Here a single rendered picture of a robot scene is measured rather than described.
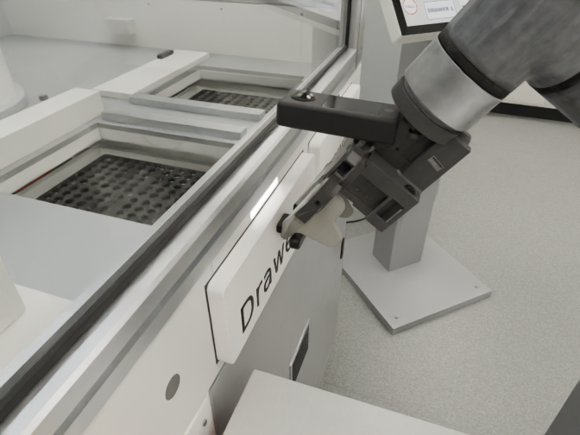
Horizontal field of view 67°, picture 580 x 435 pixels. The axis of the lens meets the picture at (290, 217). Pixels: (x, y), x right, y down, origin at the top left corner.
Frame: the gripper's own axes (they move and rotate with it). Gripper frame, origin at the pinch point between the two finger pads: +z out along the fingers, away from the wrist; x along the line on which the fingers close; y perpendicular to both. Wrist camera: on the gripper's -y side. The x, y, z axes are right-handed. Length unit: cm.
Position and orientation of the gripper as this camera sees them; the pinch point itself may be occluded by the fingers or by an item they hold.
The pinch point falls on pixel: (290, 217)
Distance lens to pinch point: 50.4
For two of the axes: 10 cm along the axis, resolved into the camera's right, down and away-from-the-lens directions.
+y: 7.7, 6.2, 1.1
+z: -5.4, 5.6, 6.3
